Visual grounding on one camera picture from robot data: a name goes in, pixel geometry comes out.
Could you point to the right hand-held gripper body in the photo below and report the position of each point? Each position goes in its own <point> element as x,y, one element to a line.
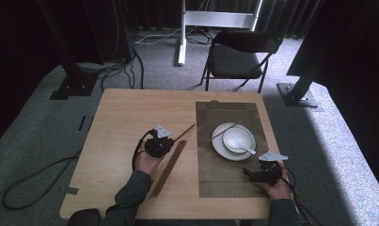
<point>271,166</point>

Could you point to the dark curtain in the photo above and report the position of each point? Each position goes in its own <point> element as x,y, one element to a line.
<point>281,15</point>

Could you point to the white ceramic spoon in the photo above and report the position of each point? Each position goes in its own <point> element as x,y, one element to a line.
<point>237,145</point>

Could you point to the black metal stand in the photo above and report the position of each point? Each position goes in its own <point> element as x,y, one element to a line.
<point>298,94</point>
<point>74,81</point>

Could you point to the white metal stand frame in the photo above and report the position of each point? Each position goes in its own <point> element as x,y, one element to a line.
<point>209,19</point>

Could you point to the single brown wooden chopstick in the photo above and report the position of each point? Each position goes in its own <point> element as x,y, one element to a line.
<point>185,131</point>
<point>224,130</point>

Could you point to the white bowl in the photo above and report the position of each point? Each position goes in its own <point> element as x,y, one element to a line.
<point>239,134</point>

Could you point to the grey tape piece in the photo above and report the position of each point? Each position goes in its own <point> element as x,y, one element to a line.
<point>72,190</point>

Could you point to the white round plate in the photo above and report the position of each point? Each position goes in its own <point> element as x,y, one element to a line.
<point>217,149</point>

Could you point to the black folding chair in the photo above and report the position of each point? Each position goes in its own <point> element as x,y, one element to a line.
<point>234,61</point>

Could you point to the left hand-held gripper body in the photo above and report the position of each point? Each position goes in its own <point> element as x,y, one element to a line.
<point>157,146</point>

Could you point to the bundle of brown chopsticks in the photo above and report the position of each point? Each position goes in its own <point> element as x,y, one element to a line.
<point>170,168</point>

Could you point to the grey placemat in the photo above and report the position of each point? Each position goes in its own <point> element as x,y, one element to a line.
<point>228,179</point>

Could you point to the black tape strip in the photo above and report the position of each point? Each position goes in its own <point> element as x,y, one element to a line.
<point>82,123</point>

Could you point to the person's dark clothing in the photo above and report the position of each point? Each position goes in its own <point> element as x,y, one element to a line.
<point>83,218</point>

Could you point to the person's right hand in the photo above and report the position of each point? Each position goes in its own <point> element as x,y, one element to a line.
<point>279,190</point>

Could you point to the person's left hand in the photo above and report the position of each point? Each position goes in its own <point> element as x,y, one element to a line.
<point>148,164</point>

